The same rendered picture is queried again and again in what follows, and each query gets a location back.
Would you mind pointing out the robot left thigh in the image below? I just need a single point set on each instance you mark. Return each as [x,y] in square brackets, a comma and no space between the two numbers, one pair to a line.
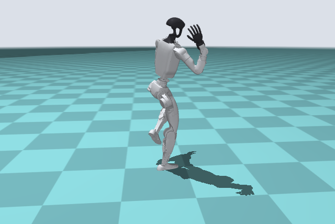
[149,87]

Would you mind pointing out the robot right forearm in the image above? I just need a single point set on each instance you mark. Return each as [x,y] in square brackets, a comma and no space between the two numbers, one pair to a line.
[202,59]

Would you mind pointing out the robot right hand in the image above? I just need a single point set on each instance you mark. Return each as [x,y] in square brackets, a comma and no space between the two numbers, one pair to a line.
[197,37]

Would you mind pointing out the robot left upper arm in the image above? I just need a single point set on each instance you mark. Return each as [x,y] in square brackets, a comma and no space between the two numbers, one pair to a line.
[156,43]

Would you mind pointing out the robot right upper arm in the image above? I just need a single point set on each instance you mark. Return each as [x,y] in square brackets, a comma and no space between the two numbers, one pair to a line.
[182,54]

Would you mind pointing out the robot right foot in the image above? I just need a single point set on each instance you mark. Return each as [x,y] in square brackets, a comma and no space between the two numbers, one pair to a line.
[168,167]

